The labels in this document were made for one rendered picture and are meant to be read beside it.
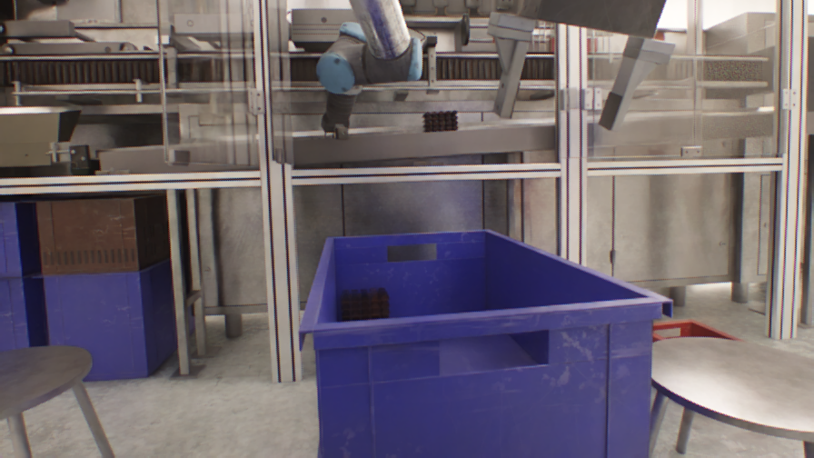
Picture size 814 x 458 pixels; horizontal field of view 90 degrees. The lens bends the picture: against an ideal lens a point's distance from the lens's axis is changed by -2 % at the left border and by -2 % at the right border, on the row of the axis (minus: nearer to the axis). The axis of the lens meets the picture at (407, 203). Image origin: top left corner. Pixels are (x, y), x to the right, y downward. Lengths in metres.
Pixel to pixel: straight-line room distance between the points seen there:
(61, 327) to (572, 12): 1.48
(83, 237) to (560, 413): 1.29
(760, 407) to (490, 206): 1.03
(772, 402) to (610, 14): 0.57
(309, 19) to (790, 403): 1.38
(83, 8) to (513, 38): 1.83
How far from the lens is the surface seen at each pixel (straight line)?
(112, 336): 1.51
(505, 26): 0.46
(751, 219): 2.12
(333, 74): 0.98
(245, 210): 1.54
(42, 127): 1.52
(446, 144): 1.26
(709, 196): 2.02
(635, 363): 0.56
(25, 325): 1.61
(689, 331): 1.51
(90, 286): 1.49
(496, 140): 1.30
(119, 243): 1.43
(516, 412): 0.52
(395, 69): 0.93
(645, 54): 0.53
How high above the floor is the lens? 0.58
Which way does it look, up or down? 4 degrees down
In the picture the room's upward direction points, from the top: 2 degrees counter-clockwise
